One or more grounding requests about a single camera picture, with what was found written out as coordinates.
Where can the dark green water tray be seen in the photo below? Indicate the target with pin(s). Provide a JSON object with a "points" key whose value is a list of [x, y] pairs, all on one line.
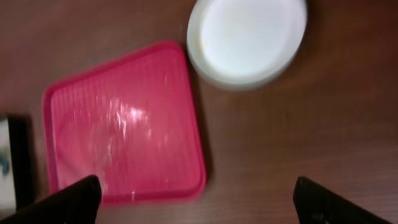
{"points": [[17, 189]]}

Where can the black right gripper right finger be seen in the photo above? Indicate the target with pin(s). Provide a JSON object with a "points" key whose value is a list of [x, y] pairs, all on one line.
{"points": [[315, 204]]}

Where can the white plate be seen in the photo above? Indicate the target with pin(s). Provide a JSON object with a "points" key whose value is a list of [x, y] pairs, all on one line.
{"points": [[243, 44]]}

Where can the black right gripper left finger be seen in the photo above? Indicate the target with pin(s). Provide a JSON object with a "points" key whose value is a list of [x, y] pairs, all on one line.
{"points": [[76, 204]]}

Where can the red plastic tray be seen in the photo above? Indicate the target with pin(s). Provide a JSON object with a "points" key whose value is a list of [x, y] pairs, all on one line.
{"points": [[131, 122]]}

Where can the green yellow sponge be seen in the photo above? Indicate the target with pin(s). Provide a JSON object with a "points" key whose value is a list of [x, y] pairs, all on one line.
{"points": [[5, 164]]}

